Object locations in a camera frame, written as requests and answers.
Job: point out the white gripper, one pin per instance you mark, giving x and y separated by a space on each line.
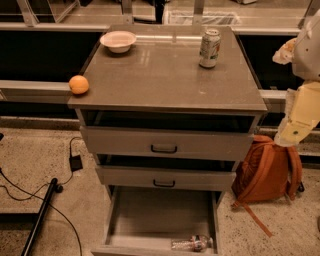
308 55

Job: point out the clear plastic water bottle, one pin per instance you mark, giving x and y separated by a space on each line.
196 243

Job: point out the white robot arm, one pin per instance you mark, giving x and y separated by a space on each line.
302 106

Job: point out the grey drawer cabinet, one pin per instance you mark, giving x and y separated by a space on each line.
161 74

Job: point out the grey middle drawer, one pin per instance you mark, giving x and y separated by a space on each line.
168 173

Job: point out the grey drawer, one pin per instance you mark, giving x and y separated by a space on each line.
144 221
169 135
168 173

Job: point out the grey top drawer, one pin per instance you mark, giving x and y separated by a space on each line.
169 135

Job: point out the grey bottom drawer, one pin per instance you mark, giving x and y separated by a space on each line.
144 221

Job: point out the white green soda can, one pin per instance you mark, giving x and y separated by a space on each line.
209 48

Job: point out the orange backpack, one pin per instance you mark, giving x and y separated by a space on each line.
268 172

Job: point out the white bowl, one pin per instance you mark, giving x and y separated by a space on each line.
118 41

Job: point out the orange fruit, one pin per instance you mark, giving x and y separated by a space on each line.
78 85

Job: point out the black power adapter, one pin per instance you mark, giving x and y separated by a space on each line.
75 163

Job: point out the black pole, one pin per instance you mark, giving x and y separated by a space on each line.
40 217

